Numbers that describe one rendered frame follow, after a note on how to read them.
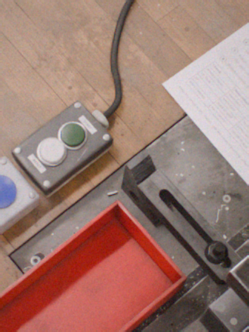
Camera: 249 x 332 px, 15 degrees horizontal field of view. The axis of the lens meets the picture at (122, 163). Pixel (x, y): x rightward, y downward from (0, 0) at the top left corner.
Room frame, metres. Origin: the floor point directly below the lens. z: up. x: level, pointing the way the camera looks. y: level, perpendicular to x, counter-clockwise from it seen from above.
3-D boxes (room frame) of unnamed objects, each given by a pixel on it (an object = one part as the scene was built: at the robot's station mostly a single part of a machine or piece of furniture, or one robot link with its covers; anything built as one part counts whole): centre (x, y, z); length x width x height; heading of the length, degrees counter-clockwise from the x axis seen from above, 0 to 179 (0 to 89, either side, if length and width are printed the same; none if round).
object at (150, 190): (0.30, -0.09, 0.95); 0.15 x 0.03 x 0.10; 50
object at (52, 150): (0.37, 0.09, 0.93); 0.03 x 0.03 x 0.02
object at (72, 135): (0.40, 0.06, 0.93); 0.03 x 0.03 x 0.02
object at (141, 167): (0.34, -0.04, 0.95); 0.06 x 0.03 x 0.09; 50
